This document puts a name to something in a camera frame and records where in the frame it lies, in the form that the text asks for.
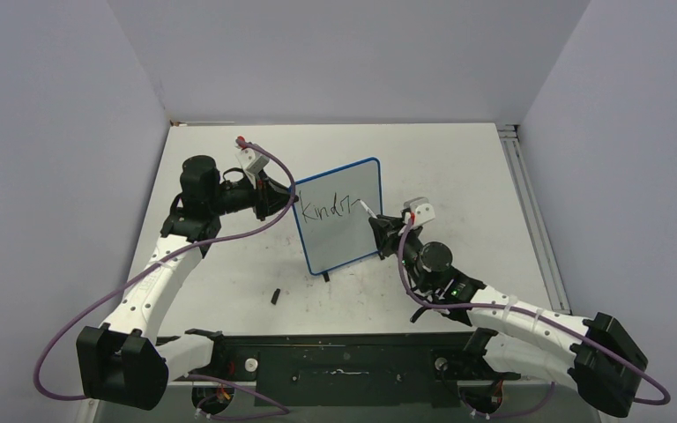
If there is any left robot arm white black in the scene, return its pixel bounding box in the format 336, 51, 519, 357
76, 148, 293, 410

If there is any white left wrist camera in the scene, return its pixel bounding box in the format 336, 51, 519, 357
235, 136, 270, 176

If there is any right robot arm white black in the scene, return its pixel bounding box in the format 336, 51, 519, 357
368, 210, 648, 418

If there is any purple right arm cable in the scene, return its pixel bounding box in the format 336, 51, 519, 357
397, 216, 672, 406

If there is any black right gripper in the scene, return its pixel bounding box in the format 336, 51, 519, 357
371, 214, 432, 293

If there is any aluminium rail right side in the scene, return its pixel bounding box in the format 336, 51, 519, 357
496, 124, 572, 314

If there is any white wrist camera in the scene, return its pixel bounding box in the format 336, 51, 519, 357
235, 136, 270, 176
401, 197, 435, 229

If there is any blue framed whiteboard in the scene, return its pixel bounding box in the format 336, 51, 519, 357
292, 157, 383, 276

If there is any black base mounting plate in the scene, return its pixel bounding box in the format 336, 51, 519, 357
195, 332, 520, 407

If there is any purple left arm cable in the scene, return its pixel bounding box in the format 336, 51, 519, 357
32, 138, 296, 403

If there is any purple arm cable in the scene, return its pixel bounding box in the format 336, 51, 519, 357
32, 138, 296, 403
397, 216, 672, 406

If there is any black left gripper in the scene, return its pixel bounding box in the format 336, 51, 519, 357
209, 169, 298, 222

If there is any black marker cap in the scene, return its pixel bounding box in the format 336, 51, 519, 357
271, 288, 281, 305

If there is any white marker pen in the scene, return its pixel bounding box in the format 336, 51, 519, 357
359, 199, 377, 219

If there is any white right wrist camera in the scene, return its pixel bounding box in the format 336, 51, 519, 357
401, 197, 435, 229

